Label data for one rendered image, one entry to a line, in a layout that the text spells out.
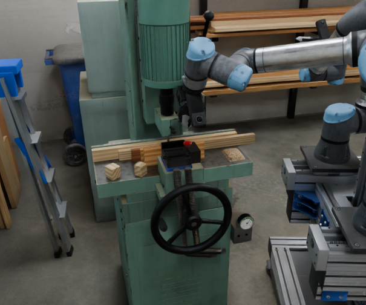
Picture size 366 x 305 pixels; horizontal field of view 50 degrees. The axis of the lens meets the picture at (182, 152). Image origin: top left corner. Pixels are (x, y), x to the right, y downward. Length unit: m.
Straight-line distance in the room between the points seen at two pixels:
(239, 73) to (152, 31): 0.40
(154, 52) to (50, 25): 2.43
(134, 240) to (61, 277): 0.92
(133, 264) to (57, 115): 2.52
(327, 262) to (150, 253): 0.67
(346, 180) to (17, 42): 2.93
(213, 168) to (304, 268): 0.86
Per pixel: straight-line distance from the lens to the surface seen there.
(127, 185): 1.44
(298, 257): 2.19
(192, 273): 1.77
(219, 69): 1.11
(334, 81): 1.99
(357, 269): 1.46
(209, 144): 1.62
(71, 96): 3.27
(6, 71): 2.09
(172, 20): 1.35
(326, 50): 1.18
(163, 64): 1.38
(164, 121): 1.48
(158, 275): 1.73
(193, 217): 1.33
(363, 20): 1.65
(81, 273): 2.42
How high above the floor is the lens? 1.62
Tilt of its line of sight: 27 degrees down
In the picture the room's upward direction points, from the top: 1 degrees counter-clockwise
